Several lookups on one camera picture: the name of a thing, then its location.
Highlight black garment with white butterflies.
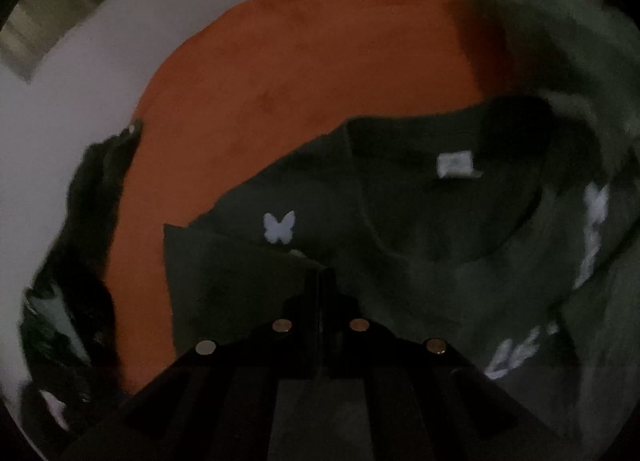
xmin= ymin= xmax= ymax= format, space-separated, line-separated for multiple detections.
xmin=164 ymin=96 xmax=639 ymax=460

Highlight dark green garment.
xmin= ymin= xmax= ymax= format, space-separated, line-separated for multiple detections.
xmin=469 ymin=0 xmax=639 ymax=176

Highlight orange blanket bed cover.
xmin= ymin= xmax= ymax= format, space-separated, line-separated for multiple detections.
xmin=104 ymin=0 xmax=513 ymax=394

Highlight black garment at bed edge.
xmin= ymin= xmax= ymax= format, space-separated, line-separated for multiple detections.
xmin=18 ymin=121 xmax=142 ymax=431

